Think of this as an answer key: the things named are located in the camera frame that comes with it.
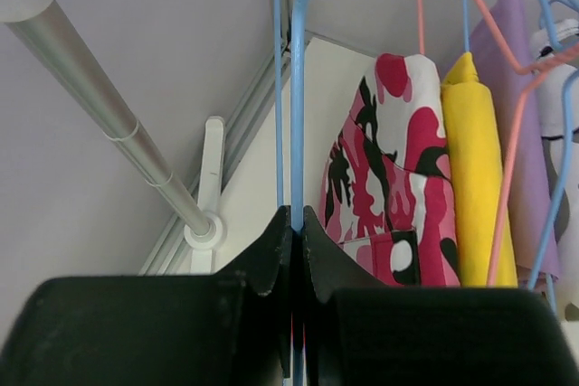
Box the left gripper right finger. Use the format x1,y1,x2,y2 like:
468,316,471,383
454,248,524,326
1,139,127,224
302,207,578,385

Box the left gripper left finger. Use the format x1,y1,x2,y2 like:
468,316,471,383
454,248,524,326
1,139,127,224
1,207,292,385

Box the pink camouflage trousers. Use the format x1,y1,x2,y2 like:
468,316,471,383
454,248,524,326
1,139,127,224
318,53,460,287

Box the pink wire hanger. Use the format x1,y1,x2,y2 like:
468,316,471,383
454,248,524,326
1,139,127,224
416,0,578,287

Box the yellow trousers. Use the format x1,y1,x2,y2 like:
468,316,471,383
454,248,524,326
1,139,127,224
441,52,503,287

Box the lilac purple trousers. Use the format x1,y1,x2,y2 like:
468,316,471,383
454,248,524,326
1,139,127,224
470,0,551,284

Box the purple grey camouflage trousers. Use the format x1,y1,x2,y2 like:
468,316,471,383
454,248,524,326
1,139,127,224
528,18,579,322

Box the blue hanger with yellow trousers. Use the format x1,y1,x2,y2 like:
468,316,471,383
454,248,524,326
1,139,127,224
461,0,470,52

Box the blue hanger with lilac trousers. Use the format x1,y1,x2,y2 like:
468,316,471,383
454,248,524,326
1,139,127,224
479,0,579,297

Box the white silver clothes rack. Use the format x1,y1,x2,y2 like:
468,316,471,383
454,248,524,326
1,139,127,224
1,0,226,275

